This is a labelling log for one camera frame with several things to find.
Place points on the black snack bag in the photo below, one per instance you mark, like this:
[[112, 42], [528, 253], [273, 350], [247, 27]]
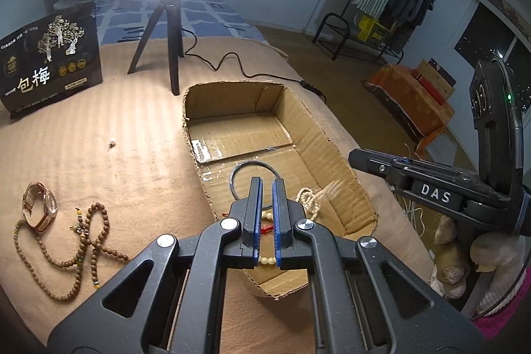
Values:
[[50, 59]]

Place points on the cream bead bracelet green pendant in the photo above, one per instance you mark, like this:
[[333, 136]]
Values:
[[233, 251]]

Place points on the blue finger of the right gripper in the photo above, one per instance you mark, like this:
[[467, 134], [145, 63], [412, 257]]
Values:
[[385, 166]]

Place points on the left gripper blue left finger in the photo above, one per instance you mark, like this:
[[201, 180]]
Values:
[[252, 223]]

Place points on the brown cardboard box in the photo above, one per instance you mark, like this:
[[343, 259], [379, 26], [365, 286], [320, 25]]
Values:
[[241, 130]]

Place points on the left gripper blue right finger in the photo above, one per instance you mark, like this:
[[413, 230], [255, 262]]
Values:
[[282, 227]]

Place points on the orange cloth covered box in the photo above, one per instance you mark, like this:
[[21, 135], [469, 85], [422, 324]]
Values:
[[424, 114]]

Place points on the yellow box on rack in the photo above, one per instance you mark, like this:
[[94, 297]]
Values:
[[371, 31]]

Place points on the dark thin bangle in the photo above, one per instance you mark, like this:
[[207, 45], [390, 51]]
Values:
[[243, 172]]

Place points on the wristwatch with red strap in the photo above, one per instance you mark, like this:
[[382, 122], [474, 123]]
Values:
[[39, 207]]

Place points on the tan blanket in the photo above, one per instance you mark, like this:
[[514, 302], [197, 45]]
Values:
[[150, 186]]

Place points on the black clothes rack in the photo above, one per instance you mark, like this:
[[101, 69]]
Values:
[[337, 31]]

